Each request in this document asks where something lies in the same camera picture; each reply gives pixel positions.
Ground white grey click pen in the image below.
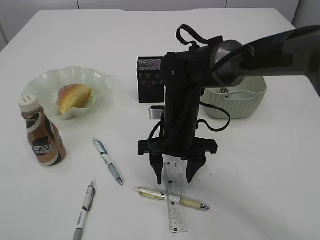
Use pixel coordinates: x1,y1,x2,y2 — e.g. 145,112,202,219
73,181,96,240

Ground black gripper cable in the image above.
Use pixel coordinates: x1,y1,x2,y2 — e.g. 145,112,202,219
147,24,231,151

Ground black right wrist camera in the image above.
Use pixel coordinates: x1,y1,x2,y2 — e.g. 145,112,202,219
148,105,165,120

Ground clear plastic ruler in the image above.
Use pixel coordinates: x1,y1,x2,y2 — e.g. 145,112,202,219
164,161,188,234

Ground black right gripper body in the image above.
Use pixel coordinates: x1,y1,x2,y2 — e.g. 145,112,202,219
137,46,217,158

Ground pale green wavy plate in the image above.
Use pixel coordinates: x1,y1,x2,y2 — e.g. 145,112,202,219
21,66,109,120

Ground golden bread roll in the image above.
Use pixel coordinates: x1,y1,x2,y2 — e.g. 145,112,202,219
57,84,92,115

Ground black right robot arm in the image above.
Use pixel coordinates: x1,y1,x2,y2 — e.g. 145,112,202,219
136,24,320,182

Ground black mesh pen holder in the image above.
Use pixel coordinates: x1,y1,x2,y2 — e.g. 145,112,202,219
136,56,165,103

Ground brown Nescafe coffee bottle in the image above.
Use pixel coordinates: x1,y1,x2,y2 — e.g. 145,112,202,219
18,94,66,166

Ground grey-green plastic basket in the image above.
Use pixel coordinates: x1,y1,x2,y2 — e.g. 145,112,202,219
201,76,267,119

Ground blue grey click pen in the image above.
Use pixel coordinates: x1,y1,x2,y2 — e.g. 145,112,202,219
93,138,124,186

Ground cream yellow click pen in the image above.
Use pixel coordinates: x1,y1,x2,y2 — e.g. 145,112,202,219
133,187,210,211

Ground smaller paper ball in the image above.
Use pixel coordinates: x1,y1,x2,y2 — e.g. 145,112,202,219
218,87,230,94

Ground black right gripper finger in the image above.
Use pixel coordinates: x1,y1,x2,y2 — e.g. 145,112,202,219
186,153,206,184
149,153,164,185

